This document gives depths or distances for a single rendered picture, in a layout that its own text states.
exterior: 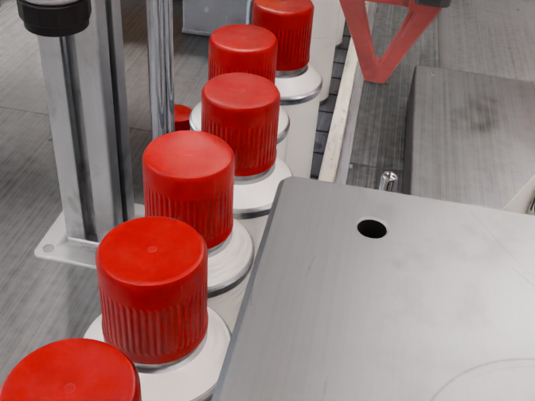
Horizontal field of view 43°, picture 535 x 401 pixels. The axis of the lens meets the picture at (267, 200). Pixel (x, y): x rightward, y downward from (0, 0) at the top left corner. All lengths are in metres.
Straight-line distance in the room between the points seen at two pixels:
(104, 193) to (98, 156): 0.04
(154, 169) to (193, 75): 0.62
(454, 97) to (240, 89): 0.49
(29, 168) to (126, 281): 0.51
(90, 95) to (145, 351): 0.32
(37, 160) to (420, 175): 0.37
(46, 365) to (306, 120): 0.25
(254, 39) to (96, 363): 0.20
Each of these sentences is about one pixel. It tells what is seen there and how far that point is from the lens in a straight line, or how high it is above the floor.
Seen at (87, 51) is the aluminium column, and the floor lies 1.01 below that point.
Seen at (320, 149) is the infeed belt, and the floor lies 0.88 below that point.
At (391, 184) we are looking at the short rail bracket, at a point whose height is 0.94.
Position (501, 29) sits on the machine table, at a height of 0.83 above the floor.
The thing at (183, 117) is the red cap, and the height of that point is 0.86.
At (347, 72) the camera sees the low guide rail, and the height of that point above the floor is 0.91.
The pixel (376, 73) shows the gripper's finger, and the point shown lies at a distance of 0.47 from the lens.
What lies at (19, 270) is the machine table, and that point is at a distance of 0.59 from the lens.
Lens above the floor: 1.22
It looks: 37 degrees down
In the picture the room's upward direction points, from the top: 5 degrees clockwise
